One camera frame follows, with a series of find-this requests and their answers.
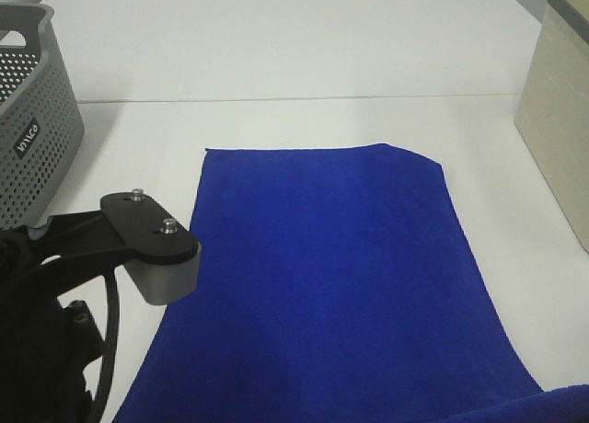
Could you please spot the blue towel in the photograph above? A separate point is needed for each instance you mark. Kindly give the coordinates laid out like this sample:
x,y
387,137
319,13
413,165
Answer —
x,y
336,285

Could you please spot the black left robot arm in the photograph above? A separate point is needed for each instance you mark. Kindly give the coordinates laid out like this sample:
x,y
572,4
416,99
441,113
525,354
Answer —
x,y
45,346

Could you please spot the grey perforated plastic basket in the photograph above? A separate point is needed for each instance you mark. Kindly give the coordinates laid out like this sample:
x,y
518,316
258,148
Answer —
x,y
41,125

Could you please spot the beige storage bin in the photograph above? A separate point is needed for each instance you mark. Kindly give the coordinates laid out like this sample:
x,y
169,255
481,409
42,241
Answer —
x,y
552,116

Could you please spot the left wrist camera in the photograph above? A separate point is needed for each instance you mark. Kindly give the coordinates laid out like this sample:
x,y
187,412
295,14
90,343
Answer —
x,y
129,229

